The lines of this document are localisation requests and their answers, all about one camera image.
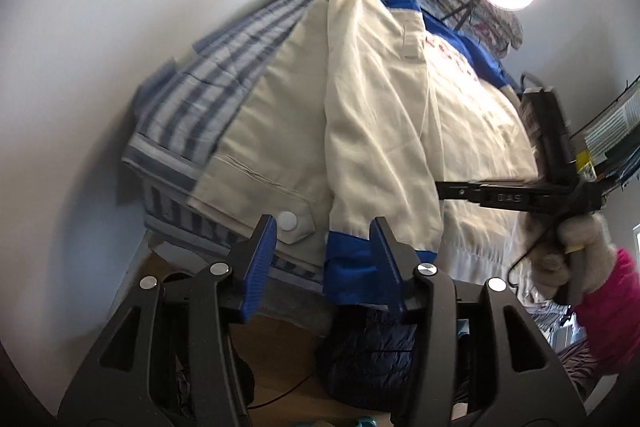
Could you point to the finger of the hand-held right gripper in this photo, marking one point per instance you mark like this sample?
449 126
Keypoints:
457 191

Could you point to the person's right hand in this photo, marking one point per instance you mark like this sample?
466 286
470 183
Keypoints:
597 252

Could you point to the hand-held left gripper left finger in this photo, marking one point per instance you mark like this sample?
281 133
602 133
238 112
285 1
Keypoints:
260 257

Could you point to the black clothes rack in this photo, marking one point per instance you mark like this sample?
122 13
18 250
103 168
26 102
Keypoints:
612 127

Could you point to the cream and blue jacket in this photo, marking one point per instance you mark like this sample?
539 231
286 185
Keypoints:
380 107

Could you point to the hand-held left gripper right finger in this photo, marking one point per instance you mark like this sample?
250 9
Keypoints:
387 257

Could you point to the navy puffer jacket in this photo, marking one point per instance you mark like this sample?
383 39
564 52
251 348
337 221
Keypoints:
370 352

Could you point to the blue white striped blanket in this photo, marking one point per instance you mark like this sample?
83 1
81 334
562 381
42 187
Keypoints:
200 72

